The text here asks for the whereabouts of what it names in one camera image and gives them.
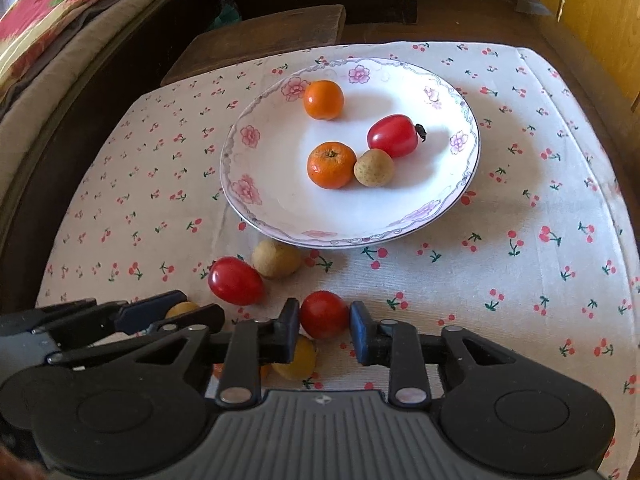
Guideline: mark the floral red yellow blanket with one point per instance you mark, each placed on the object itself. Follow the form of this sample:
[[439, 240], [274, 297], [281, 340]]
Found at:
[[27, 29]]

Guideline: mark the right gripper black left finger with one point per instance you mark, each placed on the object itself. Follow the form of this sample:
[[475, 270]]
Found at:
[[254, 343]]

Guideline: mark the red tomato small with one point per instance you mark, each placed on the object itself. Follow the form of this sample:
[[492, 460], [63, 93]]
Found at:
[[324, 315]]

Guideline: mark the red tomato large front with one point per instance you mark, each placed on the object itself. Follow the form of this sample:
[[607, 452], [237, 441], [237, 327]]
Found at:
[[396, 135]]

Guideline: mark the white floral plate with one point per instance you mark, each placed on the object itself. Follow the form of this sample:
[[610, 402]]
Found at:
[[287, 165]]

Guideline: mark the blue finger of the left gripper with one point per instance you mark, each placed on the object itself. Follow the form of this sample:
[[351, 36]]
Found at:
[[140, 315]]

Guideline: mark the orange mandarin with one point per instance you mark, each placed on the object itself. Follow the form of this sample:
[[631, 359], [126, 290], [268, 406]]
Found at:
[[331, 165], [323, 100], [243, 371]]

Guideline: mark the cherry print tablecloth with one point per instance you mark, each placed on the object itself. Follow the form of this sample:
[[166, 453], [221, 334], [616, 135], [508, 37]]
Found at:
[[539, 255]]

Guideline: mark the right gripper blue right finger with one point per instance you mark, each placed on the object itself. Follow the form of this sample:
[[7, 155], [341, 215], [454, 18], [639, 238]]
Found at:
[[395, 345]]

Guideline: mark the dark wooden stool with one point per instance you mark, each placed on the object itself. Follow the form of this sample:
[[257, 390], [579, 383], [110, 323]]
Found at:
[[300, 29]]

